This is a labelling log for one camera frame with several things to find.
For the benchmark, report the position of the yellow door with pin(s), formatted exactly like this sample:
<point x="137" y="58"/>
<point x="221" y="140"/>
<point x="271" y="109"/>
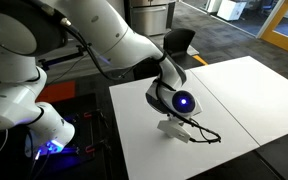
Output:
<point x="277" y="33"/>

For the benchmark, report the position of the black robot stand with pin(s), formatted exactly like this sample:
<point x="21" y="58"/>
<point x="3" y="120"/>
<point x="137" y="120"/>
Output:
<point x="84" y="166"/>

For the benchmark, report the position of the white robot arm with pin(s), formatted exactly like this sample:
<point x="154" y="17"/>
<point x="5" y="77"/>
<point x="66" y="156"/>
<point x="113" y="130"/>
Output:
<point x="117" y="36"/>

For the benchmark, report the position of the orange floor mat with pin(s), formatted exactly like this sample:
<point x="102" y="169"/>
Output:
<point x="55" y="92"/>

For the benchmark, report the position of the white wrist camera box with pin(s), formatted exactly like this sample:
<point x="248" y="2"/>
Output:
<point x="174" y="130"/>

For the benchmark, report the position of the red clamp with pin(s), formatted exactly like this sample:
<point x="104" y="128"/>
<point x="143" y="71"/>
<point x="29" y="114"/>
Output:
<point x="90" y="149"/>
<point x="88" y="115"/>

